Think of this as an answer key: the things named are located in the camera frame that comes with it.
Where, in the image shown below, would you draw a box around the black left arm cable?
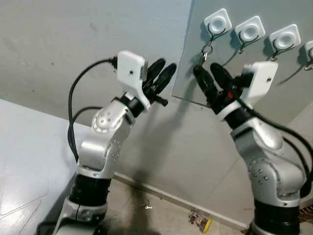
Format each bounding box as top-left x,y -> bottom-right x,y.
67,57 -> 120,164

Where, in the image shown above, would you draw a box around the grey wall board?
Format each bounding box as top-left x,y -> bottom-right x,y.
172,0 -> 313,128

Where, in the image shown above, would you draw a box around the yellow colourful small object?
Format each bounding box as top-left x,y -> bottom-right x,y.
188,210 -> 213,234

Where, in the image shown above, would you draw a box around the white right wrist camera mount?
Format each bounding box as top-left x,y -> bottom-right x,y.
217,61 -> 279,121

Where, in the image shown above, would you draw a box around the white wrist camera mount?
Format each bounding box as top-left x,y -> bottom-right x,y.
217,61 -> 279,121
116,50 -> 152,110

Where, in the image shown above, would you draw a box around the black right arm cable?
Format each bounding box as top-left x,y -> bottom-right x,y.
234,97 -> 313,199

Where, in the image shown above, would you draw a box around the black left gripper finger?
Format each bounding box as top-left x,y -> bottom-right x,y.
154,63 -> 178,95
145,58 -> 166,85

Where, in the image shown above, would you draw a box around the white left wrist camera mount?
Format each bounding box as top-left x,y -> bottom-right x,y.
116,50 -> 152,110

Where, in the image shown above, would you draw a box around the metal keys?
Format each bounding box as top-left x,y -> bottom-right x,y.
198,42 -> 215,67

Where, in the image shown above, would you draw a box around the white table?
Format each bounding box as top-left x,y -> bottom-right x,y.
0,98 -> 81,235

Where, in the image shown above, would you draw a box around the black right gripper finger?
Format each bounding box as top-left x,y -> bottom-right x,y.
210,62 -> 235,92
193,64 -> 219,101

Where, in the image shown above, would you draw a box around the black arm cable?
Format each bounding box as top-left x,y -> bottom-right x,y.
234,97 -> 313,199
67,57 -> 120,164

